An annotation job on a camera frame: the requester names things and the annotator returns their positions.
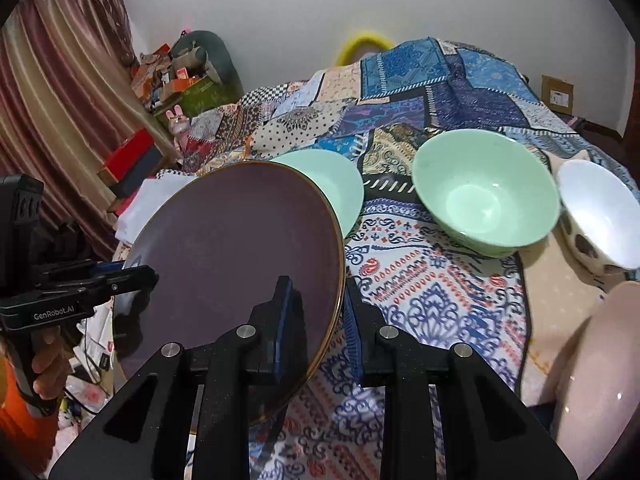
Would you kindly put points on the white patterned bowl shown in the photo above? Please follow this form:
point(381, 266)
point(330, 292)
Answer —
point(600, 218)

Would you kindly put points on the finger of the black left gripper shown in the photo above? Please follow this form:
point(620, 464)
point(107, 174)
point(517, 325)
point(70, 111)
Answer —
point(100, 280)

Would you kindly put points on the person's left hand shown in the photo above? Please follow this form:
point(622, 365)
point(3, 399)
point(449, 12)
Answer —
point(49, 364)

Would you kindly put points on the green bowl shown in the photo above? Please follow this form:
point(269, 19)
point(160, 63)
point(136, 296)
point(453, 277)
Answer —
point(488, 192)

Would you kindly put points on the mint green plate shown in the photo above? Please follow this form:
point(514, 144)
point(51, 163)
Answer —
point(337, 177)

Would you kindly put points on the pink bunny toy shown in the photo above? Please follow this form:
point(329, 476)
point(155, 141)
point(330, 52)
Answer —
point(179, 126)

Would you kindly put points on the red box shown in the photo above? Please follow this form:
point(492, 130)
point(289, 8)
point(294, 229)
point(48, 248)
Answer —
point(126, 156)

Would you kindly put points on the dark purple plate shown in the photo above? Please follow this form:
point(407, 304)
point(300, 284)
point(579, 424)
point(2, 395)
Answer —
point(218, 247)

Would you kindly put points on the yellow hoop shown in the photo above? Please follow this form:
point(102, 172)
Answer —
point(360, 45)

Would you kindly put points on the orange sleeve forearm left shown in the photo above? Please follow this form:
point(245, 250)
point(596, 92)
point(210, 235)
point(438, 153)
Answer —
point(28, 440)

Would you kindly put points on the green cardboard box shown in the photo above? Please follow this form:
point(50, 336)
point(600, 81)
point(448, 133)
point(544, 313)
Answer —
point(204, 94)

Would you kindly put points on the striped pink curtain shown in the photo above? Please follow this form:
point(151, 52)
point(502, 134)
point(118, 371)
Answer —
point(67, 104)

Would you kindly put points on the patchwork patterned tablecloth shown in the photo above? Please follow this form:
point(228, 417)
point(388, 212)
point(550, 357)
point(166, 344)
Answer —
point(523, 313)

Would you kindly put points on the small cardboard box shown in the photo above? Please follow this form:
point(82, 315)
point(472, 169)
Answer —
point(557, 94)

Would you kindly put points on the white folded cloth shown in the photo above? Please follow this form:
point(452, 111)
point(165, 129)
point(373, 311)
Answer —
point(151, 195)

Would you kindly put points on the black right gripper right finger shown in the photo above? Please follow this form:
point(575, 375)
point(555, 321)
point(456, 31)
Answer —
point(370, 362)

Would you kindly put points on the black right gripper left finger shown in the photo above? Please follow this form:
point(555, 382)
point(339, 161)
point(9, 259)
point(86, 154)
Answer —
point(280, 355)

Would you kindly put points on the large pink bowl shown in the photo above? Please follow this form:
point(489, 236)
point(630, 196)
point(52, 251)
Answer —
point(598, 394)

